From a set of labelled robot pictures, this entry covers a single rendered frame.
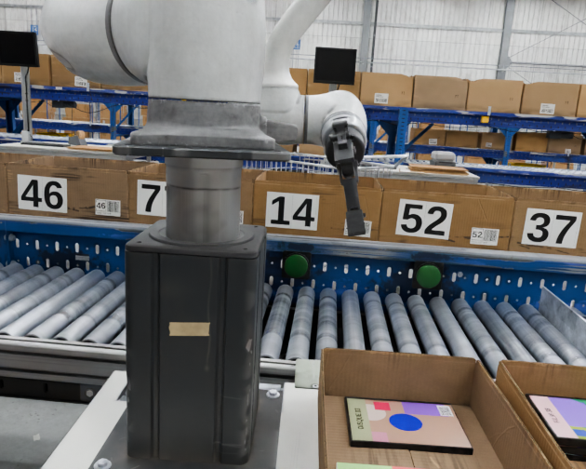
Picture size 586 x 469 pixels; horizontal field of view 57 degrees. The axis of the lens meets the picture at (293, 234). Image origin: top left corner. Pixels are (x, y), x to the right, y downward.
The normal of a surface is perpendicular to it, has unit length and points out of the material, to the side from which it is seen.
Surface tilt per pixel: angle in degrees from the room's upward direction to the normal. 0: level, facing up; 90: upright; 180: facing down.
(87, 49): 115
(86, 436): 0
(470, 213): 90
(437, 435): 0
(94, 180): 90
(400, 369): 89
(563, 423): 0
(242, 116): 86
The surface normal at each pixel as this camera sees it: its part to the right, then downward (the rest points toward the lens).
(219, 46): 0.36, 0.25
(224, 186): 0.65, 0.22
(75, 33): -0.55, 0.33
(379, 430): 0.06, -0.97
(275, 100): 0.05, 0.11
